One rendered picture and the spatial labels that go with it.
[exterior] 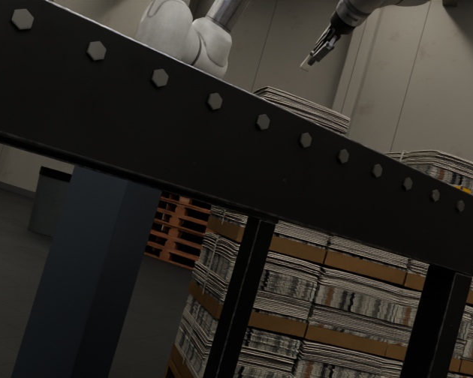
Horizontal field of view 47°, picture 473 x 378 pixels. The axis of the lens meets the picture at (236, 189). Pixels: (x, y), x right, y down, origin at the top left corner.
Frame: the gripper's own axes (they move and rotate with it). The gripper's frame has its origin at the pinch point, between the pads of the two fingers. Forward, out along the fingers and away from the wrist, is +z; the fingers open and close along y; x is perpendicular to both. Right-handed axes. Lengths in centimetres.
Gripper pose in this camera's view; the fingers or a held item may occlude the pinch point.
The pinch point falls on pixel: (309, 61)
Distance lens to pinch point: 175.5
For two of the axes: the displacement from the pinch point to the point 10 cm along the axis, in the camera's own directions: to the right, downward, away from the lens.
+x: 8.7, 4.5, 2.1
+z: -4.2, 4.5, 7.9
